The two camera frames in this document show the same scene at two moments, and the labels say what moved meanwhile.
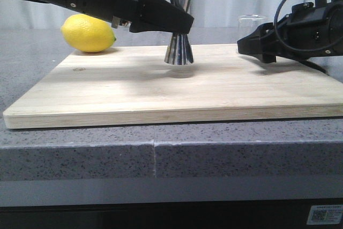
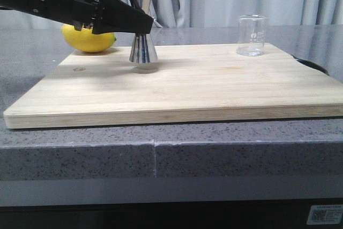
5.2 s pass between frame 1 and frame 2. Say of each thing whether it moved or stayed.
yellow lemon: stayed
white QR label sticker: stayed
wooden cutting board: stayed
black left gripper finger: moved
